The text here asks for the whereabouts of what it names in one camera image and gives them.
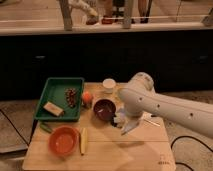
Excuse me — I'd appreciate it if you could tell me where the purple bowl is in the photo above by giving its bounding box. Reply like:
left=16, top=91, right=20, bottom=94
left=93, top=99, right=116, bottom=121

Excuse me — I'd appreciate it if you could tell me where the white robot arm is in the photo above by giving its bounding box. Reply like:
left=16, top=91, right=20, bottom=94
left=118, top=72, right=213, bottom=139

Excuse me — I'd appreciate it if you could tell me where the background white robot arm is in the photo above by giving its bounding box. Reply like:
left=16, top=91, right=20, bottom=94
left=68, top=0, right=98, bottom=17

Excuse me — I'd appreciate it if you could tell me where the orange bowl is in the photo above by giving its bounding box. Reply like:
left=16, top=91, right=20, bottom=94
left=48, top=126, right=79, bottom=157

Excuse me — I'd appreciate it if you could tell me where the white cup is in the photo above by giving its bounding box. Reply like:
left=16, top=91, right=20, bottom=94
left=102, top=78, right=116, bottom=94

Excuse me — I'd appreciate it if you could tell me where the orange fruit toy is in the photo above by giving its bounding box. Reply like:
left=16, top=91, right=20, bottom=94
left=82, top=91, right=93, bottom=108

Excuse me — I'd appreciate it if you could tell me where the bunch of red grapes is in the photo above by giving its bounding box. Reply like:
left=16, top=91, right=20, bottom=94
left=65, top=88, right=77, bottom=108

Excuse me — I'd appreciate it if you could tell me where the green plastic tray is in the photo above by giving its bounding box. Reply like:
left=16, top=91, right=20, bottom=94
left=34, top=77, right=84, bottom=122

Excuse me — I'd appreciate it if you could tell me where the yellow corn cob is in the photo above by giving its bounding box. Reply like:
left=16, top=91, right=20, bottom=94
left=80, top=128, right=88, bottom=155

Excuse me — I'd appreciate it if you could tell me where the green pepper toy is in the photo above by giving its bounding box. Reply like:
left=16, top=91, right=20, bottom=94
left=40, top=123, right=52, bottom=133

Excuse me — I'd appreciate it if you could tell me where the wooden post right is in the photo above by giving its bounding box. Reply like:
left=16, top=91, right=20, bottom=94
left=123, top=0, right=134, bottom=29

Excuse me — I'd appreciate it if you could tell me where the wooden post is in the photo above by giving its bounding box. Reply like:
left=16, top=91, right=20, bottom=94
left=123, top=0, right=134, bottom=29
left=59, top=0, right=73, bottom=31

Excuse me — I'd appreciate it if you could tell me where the wooden post left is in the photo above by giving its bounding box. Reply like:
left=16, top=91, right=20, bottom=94
left=59, top=0, right=73, bottom=31

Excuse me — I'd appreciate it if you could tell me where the black cable right floor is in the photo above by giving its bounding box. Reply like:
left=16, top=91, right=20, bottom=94
left=170, top=134, right=213, bottom=171

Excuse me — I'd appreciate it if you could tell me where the black cable floor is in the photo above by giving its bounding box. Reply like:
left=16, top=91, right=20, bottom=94
left=0, top=109, right=31, bottom=147
left=170, top=134, right=213, bottom=171

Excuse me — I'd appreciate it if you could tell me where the black cable left floor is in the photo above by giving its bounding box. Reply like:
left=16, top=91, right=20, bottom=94
left=0, top=109, right=31, bottom=147

